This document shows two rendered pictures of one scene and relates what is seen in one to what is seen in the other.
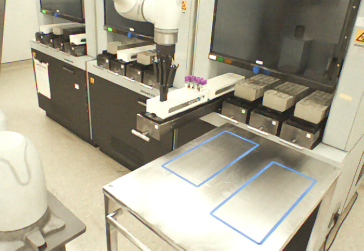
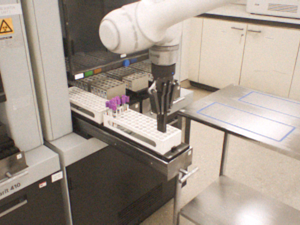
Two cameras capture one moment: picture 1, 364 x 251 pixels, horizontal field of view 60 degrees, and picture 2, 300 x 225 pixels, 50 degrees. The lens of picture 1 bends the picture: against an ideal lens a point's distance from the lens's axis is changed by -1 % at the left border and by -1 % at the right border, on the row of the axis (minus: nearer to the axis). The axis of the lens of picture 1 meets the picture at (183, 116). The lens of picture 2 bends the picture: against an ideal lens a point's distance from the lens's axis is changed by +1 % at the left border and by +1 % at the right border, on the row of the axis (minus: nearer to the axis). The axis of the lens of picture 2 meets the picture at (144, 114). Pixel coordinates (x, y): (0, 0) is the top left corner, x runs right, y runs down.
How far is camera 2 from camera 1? 159 cm
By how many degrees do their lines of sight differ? 76
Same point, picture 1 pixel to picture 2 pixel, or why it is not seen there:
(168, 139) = (58, 215)
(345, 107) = not seen: hidden behind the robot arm
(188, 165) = (268, 130)
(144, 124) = (177, 165)
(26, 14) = not seen: outside the picture
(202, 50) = (56, 77)
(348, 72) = not seen: hidden behind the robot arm
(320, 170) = (238, 88)
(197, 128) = (95, 163)
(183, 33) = (18, 68)
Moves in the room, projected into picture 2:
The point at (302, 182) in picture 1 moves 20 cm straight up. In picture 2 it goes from (258, 95) to (266, 52)
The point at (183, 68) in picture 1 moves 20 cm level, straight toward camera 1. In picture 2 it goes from (32, 117) to (87, 118)
